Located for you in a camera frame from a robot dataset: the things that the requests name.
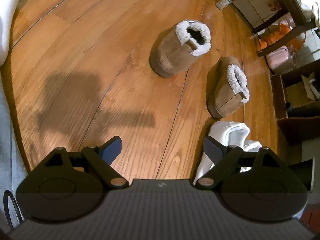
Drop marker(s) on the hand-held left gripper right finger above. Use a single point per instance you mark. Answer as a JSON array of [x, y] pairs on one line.
[[213, 150]]

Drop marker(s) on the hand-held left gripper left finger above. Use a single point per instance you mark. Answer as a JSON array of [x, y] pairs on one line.
[[111, 150]]

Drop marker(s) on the tan fur-lined boot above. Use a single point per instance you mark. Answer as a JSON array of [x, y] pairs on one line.
[[222, 97], [172, 57]]

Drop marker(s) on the open cardboard box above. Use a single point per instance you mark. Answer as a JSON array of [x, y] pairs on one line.
[[297, 92], [300, 127]]

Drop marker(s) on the grey cloth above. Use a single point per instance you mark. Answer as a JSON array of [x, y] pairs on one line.
[[10, 130]]

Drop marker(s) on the pink case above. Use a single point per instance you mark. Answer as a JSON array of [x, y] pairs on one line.
[[280, 60]]

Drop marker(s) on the white black appliance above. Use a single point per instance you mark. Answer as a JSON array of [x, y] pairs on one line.
[[313, 86]]

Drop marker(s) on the orange bag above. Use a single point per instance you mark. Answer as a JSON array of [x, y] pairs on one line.
[[283, 28]]

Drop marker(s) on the white cabinet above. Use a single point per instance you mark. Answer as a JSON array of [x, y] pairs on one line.
[[260, 7]]

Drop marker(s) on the dark wooden chair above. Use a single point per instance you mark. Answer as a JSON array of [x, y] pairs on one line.
[[293, 10]]

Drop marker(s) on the white cloth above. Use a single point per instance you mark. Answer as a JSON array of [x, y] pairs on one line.
[[7, 17]]

